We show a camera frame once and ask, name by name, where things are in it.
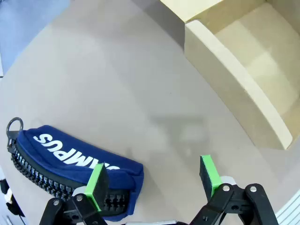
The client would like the blue Campus pencil case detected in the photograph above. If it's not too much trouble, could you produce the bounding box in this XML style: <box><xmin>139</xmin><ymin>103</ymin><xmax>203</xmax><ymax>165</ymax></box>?
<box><xmin>6</xmin><ymin>117</ymin><xmax>144</xmax><ymax>222</ymax></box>

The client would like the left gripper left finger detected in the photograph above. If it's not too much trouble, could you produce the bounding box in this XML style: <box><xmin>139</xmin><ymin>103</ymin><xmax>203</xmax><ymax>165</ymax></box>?
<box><xmin>39</xmin><ymin>163</ymin><xmax>110</xmax><ymax>225</ymax></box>

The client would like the brown cardboard box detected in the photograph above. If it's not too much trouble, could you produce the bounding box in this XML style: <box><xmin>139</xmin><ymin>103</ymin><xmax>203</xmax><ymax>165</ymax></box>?
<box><xmin>131</xmin><ymin>0</ymin><xmax>300</xmax><ymax>150</ymax></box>

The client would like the white ribbed rail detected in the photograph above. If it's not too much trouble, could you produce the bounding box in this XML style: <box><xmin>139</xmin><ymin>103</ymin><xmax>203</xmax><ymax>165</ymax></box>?
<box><xmin>275</xmin><ymin>194</ymin><xmax>300</xmax><ymax>225</ymax></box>

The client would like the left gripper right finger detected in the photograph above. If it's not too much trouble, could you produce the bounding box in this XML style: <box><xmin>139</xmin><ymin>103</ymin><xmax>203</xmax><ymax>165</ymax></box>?
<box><xmin>189</xmin><ymin>154</ymin><xmax>279</xmax><ymax>225</ymax></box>

